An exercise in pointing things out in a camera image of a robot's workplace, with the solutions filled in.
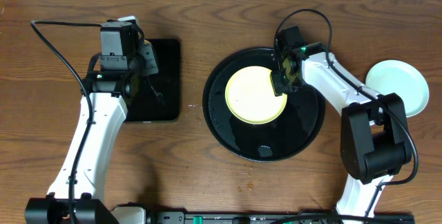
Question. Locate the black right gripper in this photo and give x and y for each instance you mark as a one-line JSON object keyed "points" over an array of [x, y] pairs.
{"points": [[277, 88]]}

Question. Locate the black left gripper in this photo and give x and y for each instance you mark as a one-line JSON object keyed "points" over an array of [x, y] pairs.
{"points": [[150, 60]]}

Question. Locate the yellow plate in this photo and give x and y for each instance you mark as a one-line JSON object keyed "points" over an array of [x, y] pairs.
{"points": [[250, 97]]}

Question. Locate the light blue plate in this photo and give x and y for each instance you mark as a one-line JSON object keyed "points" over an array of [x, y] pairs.
{"points": [[394, 76]]}

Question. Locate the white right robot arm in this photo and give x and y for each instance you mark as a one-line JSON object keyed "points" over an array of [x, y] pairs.
{"points": [[376, 147]]}

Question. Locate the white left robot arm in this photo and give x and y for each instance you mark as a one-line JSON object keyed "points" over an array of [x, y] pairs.
{"points": [[112, 81]]}

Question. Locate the black rectangular water tray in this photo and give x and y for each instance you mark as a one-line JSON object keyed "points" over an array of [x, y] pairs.
{"points": [[158, 99]]}

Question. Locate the black round tray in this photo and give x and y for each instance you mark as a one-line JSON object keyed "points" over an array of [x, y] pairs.
{"points": [[289, 134]]}

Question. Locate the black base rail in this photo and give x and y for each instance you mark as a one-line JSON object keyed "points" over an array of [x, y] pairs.
{"points": [[224, 218]]}

